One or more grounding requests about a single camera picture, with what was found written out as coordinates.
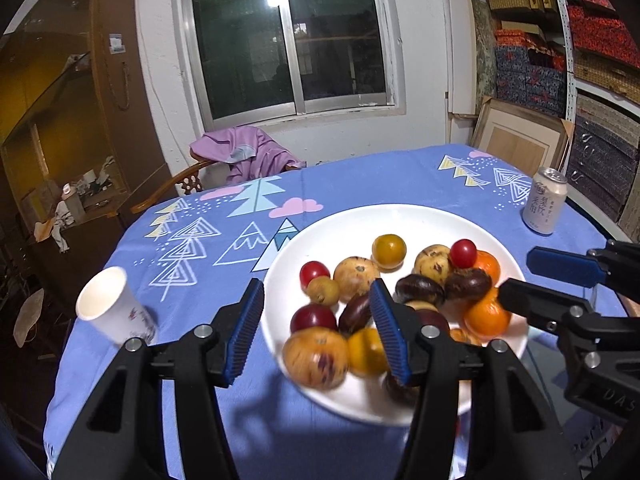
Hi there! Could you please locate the white paper cup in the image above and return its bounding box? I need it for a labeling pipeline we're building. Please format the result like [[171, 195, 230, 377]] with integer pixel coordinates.
[[75, 266, 158, 346]]

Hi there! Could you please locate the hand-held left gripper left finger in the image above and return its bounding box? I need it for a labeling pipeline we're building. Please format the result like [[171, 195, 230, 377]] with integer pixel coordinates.
[[52, 277, 266, 480]]

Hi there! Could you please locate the orange mandarin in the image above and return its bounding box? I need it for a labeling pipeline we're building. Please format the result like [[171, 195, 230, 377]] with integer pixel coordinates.
[[472, 250, 501, 286], [463, 287, 512, 339]]

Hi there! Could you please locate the beige brown-spotted pepino melon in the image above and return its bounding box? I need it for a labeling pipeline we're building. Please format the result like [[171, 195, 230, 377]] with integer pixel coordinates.
[[413, 244, 453, 285]]

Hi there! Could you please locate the white metal shelf rack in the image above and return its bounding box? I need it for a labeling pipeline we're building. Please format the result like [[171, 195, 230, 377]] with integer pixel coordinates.
[[542, 0, 640, 241]]

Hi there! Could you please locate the brown picture frame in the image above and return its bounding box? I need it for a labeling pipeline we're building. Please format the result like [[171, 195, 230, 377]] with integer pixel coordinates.
[[470, 95, 576, 173]]

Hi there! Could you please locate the light wooden picture frame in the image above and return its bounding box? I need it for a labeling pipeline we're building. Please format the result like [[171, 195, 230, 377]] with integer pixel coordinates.
[[482, 110, 561, 171]]

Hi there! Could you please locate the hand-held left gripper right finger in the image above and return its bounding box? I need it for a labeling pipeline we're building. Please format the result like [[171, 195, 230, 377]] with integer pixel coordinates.
[[369, 277, 583, 480]]

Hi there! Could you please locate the stack of red patterned boxes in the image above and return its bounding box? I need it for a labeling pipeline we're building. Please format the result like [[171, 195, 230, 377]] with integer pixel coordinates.
[[567, 0, 640, 68]]

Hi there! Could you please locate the orange striped pepino melon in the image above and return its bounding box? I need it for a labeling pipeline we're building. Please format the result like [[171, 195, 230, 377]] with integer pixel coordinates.
[[449, 327, 483, 347]]

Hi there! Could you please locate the stack of blue patterned boxes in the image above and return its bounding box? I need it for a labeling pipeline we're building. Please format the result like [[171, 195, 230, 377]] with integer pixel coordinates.
[[495, 45, 568, 116]]

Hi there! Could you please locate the red cherry tomato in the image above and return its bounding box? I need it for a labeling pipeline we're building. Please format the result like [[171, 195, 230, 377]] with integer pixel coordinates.
[[449, 239, 478, 269], [299, 260, 331, 288]]

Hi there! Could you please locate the white board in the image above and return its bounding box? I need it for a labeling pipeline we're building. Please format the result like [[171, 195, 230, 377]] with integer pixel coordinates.
[[442, 0, 481, 146]]

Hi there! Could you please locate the sliding window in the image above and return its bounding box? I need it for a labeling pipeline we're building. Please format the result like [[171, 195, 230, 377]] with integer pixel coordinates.
[[172, 0, 406, 131]]

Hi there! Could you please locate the small orange tomato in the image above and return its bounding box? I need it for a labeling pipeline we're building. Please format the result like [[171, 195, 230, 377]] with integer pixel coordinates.
[[347, 328, 390, 378]]

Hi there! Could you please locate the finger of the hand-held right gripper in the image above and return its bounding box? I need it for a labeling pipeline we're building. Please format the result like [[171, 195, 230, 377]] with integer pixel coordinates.
[[526, 239, 640, 303], [496, 279, 640, 377]]

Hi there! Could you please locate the wooden glass cabinet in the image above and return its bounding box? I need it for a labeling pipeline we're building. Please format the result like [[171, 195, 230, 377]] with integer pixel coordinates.
[[0, 0, 176, 311]]

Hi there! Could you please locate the purple jacket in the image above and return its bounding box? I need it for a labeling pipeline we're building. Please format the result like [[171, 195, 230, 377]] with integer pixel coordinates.
[[190, 127, 306, 181]]

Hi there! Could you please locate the small pale yellow tomato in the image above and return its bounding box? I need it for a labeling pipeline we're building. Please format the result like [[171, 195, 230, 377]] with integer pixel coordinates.
[[306, 277, 341, 306]]

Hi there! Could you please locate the beige striped pepino melon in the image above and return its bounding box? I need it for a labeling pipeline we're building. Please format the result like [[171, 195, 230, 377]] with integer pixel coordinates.
[[282, 327, 349, 390], [333, 256, 381, 302]]

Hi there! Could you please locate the white drink can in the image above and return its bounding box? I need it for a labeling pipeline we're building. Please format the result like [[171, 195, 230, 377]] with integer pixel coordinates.
[[521, 167, 568, 236]]

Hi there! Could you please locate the yellow orange tomato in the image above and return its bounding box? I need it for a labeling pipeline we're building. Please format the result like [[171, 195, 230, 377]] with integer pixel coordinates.
[[371, 233, 407, 268]]

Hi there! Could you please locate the white plate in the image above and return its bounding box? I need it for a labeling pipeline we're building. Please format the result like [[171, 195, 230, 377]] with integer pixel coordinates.
[[260, 204, 530, 427]]

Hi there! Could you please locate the dark red plum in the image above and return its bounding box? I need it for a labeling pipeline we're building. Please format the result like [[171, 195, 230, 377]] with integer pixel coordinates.
[[415, 308, 451, 333], [290, 303, 338, 333]]

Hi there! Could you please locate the stack of brown wicker boxes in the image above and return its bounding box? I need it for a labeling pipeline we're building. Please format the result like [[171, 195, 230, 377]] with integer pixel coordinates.
[[572, 52, 640, 98]]

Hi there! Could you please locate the stack of dark woven boxes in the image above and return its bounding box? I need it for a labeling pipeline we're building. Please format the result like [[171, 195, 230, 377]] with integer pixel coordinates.
[[567, 92, 640, 221]]

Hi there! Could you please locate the wooden chair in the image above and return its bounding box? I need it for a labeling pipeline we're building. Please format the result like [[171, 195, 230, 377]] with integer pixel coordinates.
[[131, 157, 211, 216]]

